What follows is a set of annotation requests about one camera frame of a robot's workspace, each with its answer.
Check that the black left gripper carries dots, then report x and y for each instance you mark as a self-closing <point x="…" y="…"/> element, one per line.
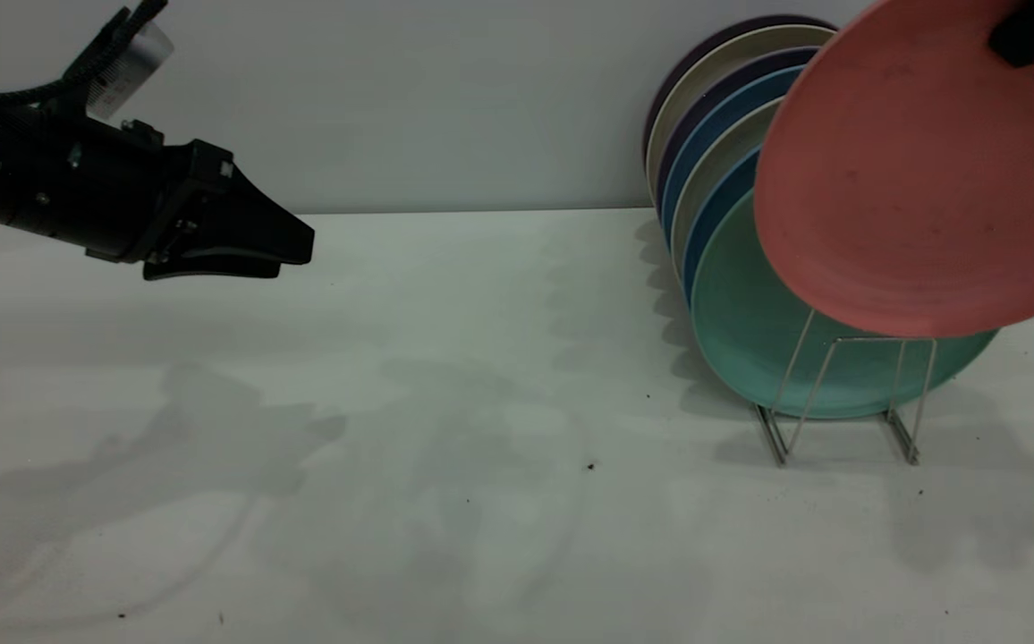
<point x="137" y="197"/>

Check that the pink round plate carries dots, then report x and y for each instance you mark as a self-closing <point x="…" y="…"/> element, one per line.
<point x="919" y="179"/>

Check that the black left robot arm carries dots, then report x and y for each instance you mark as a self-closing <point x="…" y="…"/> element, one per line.
<point x="7" y="170"/>

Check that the beige round plate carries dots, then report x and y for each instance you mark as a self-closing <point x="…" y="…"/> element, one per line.
<point x="732" y="58"/>
<point x="723" y="149"/>

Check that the dark purple round plate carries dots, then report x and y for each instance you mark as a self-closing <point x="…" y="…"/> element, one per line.
<point x="714" y="40"/>

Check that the dark blue round plate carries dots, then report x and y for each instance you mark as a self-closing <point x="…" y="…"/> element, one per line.
<point x="718" y="210"/>

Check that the green round plate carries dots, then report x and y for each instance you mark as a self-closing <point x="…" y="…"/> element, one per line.
<point x="750" y="340"/>

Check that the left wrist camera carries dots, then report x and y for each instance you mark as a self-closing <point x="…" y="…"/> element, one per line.
<point x="123" y="63"/>

